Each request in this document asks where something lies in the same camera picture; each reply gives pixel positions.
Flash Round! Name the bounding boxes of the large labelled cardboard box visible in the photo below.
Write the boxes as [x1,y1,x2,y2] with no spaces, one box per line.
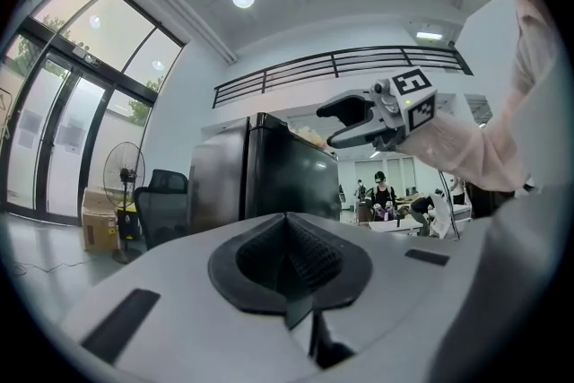
[81,187,121,252]

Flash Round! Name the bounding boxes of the pink and white flower bouquet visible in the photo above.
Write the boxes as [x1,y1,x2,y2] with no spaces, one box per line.
[286,125,337,154]

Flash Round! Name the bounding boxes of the person's pale pink shirt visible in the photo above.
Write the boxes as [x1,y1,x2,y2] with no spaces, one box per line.
[428,0,574,383]

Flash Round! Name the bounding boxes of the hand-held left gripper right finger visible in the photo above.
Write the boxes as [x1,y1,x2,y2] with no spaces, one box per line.
[285,213,484,383]

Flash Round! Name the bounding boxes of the black mezzanine railing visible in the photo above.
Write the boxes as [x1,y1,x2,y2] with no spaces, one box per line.
[212,45,474,109]

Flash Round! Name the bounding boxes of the black mini fridge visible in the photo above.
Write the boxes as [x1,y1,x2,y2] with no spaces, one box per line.
[187,111,342,234]

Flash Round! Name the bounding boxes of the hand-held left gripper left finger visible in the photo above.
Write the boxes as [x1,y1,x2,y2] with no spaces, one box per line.
[60,213,322,383]

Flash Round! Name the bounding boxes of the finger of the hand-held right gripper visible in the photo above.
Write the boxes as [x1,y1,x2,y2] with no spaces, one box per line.
[316,90,376,127]
[326,120,391,150]

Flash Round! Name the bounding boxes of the black-framed glass entrance doors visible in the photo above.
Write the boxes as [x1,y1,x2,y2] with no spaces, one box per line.
[0,0,186,221]

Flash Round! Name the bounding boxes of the large black standing fan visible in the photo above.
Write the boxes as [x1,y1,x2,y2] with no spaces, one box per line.
[102,141,147,265]

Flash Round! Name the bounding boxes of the person's right forearm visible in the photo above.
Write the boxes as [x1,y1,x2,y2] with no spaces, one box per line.
[398,111,533,194]

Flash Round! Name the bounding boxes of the black office chair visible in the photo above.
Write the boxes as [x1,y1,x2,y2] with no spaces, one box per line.
[133,169,189,251]

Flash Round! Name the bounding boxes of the mini fridge door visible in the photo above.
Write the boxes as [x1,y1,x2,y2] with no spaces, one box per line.
[248,114,342,223]

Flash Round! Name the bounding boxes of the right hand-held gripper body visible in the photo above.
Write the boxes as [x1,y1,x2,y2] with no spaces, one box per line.
[370,65,439,152]

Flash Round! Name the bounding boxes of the white extension cord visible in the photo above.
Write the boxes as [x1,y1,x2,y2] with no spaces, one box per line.
[12,258,87,275]

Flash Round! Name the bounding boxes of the black bin with yellow lid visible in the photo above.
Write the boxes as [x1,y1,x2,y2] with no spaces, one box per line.
[116,205,141,241]

